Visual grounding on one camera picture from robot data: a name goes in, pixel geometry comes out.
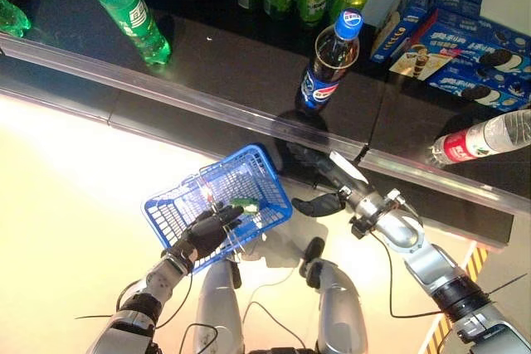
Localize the blue wafer roll box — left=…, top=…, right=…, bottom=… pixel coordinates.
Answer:
left=388, top=46, right=454, bottom=82

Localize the blue Oreo cookie box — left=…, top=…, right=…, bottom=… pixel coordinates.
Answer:
left=410, top=8, right=531, bottom=75
left=428, top=64, right=531, bottom=114

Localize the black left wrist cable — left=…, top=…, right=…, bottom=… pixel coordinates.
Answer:
left=155, top=273, right=195, bottom=330

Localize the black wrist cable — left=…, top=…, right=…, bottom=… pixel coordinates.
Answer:
left=155, top=273, right=195, bottom=330
left=367, top=229, right=447, bottom=320

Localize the silver robot leg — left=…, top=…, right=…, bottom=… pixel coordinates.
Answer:
left=298, top=236, right=370, bottom=354
left=192, top=258, right=246, bottom=354

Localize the water bottle red label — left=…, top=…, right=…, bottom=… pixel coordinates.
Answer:
left=429, top=108, right=531, bottom=168

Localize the small Pepsi cola bottle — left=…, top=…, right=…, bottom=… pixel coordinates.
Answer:
left=295, top=8, right=365, bottom=114

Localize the narrow blue cookie box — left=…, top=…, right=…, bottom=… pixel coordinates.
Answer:
left=370, top=0, right=436, bottom=64

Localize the silver right robot leg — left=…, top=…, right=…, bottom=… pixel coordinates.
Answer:
left=298, top=236, right=370, bottom=354

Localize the green plastic soda bottle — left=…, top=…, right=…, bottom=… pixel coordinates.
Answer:
left=80, top=0, right=173, bottom=66
left=0, top=0, right=32, bottom=39

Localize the silver left robot leg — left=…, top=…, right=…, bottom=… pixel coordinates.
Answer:
left=192, top=258, right=246, bottom=354

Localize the black base shelf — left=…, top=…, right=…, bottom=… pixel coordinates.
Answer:
left=0, top=53, right=515, bottom=250

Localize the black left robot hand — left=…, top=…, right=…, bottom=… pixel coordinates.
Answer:
left=165, top=204, right=245, bottom=274

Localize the blue plastic shopping basket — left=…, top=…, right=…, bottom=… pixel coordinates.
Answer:
left=140, top=144, right=294, bottom=274

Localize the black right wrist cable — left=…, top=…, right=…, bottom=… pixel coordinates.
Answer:
left=367, top=229, right=447, bottom=320

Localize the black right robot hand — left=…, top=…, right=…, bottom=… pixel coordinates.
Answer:
left=288, top=144, right=368, bottom=218

